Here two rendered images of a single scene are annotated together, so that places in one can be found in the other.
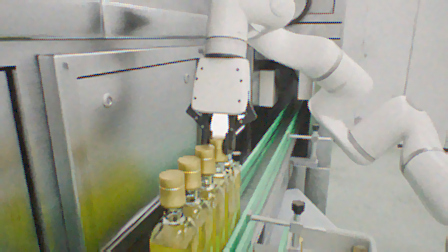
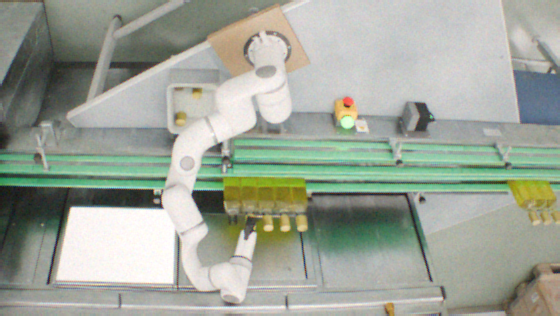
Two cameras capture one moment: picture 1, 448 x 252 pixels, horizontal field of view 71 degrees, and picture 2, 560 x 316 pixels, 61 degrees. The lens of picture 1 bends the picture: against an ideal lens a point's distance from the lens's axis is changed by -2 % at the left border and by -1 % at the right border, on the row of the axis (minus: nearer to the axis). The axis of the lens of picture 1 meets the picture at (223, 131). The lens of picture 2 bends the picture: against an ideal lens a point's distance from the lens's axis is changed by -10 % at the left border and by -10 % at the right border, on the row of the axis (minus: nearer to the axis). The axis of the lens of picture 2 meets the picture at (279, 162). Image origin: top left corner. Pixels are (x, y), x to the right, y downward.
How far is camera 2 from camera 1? 1.61 m
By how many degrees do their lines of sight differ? 73
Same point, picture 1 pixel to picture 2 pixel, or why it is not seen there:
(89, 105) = (299, 269)
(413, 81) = not seen: outside the picture
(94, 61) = (297, 283)
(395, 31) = not seen: outside the picture
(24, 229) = (321, 241)
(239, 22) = (244, 275)
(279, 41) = (192, 257)
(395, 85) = not seen: outside the picture
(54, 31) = (314, 294)
